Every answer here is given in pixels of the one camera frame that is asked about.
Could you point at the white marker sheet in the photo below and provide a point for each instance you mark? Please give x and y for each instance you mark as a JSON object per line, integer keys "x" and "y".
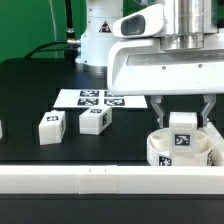
{"x": 84, "y": 98}

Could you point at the white object at left edge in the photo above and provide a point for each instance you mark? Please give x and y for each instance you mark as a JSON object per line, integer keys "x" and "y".
{"x": 1, "y": 133}

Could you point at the white fence bar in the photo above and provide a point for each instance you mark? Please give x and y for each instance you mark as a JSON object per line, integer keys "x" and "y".
{"x": 218, "y": 140}
{"x": 30, "y": 179}

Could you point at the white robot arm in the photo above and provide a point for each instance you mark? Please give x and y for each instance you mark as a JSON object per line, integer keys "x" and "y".
{"x": 170, "y": 47}

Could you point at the white front fence bar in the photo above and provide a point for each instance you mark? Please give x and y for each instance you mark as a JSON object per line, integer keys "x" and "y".
{"x": 30, "y": 179}

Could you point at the white right fence bar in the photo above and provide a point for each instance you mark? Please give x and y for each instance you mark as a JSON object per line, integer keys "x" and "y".
{"x": 218, "y": 140}

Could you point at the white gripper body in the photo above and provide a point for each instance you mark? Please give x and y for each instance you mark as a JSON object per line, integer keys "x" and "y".
{"x": 141, "y": 67}

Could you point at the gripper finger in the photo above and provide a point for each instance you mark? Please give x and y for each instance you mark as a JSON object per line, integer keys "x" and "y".
{"x": 209, "y": 103}
{"x": 156, "y": 105}

